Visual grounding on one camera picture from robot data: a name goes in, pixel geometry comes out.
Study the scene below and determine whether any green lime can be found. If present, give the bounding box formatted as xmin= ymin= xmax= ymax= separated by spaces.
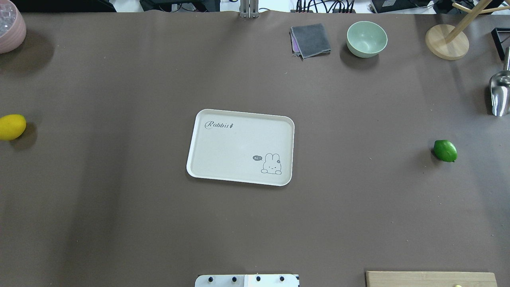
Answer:
xmin=432 ymin=140 xmax=458 ymax=162

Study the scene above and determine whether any yellow lemon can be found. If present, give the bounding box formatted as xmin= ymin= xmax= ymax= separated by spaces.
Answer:
xmin=0 ymin=114 xmax=27 ymax=141

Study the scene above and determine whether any cream rabbit print tray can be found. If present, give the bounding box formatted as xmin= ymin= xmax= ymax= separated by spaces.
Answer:
xmin=186 ymin=109 xmax=295 ymax=187

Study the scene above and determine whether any black metal tray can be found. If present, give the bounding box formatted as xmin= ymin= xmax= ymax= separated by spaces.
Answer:
xmin=490 ymin=28 xmax=510 ymax=61

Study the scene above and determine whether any folded grey cloth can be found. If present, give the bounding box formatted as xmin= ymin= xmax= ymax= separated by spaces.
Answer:
xmin=290 ymin=23 xmax=331 ymax=59

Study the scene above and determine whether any mint green bowl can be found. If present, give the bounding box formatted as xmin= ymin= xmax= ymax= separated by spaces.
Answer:
xmin=347 ymin=21 xmax=388 ymax=58

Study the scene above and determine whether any wooden cutting board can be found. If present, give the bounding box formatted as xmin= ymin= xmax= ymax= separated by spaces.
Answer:
xmin=366 ymin=271 xmax=497 ymax=287

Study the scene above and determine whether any wooden mug tree stand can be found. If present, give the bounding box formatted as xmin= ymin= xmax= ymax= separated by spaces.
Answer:
xmin=426 ymin=0 xmax=509 ymax=61

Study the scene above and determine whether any metal scoop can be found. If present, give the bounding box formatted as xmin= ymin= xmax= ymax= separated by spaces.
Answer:
xmin=490 ymin=47 xmax=510 ymax=117

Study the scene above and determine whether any pink bowl with ice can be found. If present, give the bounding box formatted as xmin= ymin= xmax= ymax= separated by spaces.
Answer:
xmin=0 ymin=0 xmax=27 ymax=54

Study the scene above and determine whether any aluminium frame post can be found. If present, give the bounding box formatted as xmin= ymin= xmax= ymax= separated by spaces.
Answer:
xmin=239 ymin=0 xmax=260 ymax=18

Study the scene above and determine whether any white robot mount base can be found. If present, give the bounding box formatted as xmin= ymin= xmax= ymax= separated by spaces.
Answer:
xmin=194 ymin=274 xmax=300 ymax=287

